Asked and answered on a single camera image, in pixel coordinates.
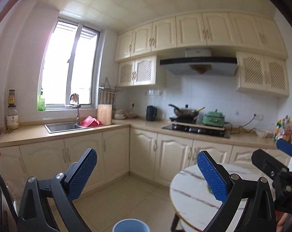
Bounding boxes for lower kitchen cabinets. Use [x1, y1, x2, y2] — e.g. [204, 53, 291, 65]
[0, 124, 289, 198]

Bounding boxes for kitchen cabinets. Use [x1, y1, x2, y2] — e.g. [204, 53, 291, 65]
[0, 124, 289, 198]
[114, 12, 289, 97]

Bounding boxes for blue plastic trash bucket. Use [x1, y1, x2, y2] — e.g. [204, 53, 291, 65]
[112, 218, 150, 232]

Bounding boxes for upper kitchen cabinets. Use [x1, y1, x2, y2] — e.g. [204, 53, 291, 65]
[114, 12, 289, 97]

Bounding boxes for person right hand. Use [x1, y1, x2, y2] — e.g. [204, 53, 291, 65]
[276, 212, 288, 232]

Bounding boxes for condiment bottles group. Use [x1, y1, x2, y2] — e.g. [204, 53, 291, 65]
[274, 115, 292, 142]

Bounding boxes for round white marble table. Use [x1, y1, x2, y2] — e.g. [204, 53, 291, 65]
[170, 164, 275, 231]

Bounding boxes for black gas stove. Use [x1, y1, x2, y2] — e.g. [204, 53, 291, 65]
[162, 117, 231, 138]

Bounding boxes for steel sink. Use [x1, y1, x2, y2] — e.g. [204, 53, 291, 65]
[45, 122, 83, 134]

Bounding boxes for red plastic basin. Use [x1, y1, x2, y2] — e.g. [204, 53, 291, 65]
[79, 116, 103, 128]

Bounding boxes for green electric cooker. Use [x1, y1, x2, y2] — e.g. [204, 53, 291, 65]
[202, 109, 225, 127]

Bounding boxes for black wok with lid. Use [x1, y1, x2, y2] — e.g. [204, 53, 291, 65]
[168, 104, 205, 118]

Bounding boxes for wooden cutting board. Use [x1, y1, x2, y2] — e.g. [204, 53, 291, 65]
[97, 104, 112, 125]

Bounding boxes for sink faucet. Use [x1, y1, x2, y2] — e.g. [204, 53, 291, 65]
[69, 93, 81, 125]

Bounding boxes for stacked white bowls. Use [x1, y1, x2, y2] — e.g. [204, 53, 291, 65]
[113, 109, 126, 119]

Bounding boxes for green dish soap bottle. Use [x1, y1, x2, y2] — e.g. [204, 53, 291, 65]
[37, 90, 46, 112]

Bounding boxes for large glass jar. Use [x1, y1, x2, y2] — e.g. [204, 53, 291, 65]
[6, 104, 19, 130]

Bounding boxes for hanging utensil rack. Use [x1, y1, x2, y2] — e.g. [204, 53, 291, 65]
[98, 78, 123, 106]

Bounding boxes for black electric kettle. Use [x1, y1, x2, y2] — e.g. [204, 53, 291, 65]
[146, 105, 157, 122]

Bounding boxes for sauce bottle yellow label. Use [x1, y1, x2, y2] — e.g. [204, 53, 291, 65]
[8, 90, 15, 105]

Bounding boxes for window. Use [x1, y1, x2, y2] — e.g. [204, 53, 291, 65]
[38, 17, 101, 111]

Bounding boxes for range hood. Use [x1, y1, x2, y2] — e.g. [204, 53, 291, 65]
[160, 48, 238, 77]

